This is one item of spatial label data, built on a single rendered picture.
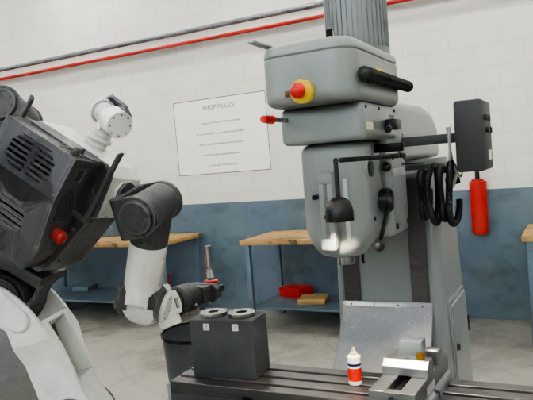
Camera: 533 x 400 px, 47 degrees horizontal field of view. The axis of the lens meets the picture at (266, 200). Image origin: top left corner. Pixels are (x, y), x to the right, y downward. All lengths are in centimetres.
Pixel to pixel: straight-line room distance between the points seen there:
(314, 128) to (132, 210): 57
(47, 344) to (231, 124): 540
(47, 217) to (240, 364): 87
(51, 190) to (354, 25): 106
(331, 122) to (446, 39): 444
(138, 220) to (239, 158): 539
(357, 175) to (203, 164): 536
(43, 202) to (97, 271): 674
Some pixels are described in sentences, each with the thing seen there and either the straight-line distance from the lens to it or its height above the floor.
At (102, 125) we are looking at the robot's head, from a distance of 150.
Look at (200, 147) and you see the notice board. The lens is 698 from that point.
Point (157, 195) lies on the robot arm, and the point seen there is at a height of 153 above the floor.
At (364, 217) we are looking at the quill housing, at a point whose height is 142.
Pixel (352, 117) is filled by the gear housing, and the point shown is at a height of 169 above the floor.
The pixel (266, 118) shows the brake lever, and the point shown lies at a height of 170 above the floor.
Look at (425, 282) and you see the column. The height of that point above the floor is 115.
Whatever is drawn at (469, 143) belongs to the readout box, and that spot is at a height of 160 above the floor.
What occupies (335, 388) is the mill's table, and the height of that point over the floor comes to 92.
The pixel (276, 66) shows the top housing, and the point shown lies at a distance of 161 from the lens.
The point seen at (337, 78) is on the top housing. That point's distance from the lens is 155.
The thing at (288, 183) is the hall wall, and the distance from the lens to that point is 647.
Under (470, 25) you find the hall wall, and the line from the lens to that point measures 602.
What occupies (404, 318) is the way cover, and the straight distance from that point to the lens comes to 215.
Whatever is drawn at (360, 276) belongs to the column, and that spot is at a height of 117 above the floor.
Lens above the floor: 158
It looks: 3 degrees down
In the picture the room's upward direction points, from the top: 5 degrees counter-clockwise
